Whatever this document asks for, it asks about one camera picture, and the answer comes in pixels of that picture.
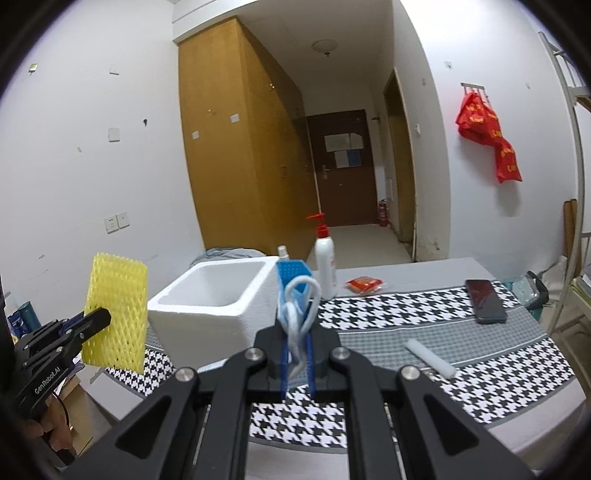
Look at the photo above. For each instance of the blue bottle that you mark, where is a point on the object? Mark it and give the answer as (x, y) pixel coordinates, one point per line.
(27, 314)

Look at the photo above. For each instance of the white wall switch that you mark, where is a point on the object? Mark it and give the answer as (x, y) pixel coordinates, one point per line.
(113, 134)

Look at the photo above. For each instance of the yellow foam net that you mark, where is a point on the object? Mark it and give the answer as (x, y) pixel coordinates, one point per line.
(115, 314)

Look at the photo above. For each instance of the white foam tube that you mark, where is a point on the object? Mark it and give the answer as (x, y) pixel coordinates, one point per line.
(431, 358)

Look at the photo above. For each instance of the metal bunk bed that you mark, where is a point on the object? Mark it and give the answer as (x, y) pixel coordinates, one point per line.
(576, 147)

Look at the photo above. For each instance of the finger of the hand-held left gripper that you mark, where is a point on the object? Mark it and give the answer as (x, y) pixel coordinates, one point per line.
(94, 321)
(71, 323)

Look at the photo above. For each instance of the white wall socket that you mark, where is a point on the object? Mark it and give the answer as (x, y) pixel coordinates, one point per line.
(111, 225)
(123, 220)

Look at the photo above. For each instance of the black bag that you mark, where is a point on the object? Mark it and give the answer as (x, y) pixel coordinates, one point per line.
(540, 290)

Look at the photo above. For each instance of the small white paper notice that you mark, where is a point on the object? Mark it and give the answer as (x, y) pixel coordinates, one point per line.
(341, 159)

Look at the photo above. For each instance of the wooden wardrobe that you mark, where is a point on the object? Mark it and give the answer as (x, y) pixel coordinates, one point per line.
(221, 161)

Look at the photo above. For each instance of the wooden side door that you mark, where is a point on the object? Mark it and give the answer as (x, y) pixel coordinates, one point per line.
(401, 161)

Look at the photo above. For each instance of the black smartphone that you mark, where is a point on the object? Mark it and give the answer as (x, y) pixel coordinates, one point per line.
(485, 300)

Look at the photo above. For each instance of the white foam box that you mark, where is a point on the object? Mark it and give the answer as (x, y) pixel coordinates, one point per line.
(207, 332)

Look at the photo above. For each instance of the metal wall hook rack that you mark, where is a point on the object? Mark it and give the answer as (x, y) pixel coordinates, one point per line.
(473, 87)

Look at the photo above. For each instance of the red fire extinguisher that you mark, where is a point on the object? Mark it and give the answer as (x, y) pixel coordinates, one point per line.
(383, 213)

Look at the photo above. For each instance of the light blue crumpled cloth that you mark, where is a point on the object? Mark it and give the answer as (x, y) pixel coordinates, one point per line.
(231, 253)

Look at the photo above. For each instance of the red snack packet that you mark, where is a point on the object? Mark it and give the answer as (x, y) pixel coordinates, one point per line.
(364, 284)

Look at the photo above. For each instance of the round ceiling lamp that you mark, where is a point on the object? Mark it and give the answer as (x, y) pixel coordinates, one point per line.
(324, 46)

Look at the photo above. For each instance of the dark brown door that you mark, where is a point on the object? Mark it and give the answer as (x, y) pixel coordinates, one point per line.
(351, 194)

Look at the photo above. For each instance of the translucent plastic bag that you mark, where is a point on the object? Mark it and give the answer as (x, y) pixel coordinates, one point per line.
(517, 286)

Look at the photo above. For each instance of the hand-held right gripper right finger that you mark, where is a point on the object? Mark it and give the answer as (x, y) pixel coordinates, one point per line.
(313, 369)

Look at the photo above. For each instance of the blue paper notice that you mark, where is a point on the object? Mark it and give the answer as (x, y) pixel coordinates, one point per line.
(354, 158)

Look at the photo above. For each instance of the person's left hand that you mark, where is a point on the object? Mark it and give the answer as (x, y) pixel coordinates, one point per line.
(57, 420)

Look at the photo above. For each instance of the large white paper notice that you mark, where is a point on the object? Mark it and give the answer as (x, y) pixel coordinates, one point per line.
(339, 142)

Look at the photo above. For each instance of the small clear spray bottle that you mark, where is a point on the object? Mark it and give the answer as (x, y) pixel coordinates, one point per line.
(282, 251)

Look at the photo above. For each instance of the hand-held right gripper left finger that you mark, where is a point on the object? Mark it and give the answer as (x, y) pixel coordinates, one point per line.
(282, 369)

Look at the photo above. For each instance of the wooden board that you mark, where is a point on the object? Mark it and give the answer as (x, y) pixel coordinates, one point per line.
(570, 221)

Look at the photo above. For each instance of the red plastic bag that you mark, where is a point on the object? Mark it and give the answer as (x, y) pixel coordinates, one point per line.
(508, 159)
(478, 120)

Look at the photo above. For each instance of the houndstooth table runner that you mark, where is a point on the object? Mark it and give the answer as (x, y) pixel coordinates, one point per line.
(392, 323)

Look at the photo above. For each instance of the white pump bottle red cap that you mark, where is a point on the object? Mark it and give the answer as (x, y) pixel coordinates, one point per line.
(325, 267)

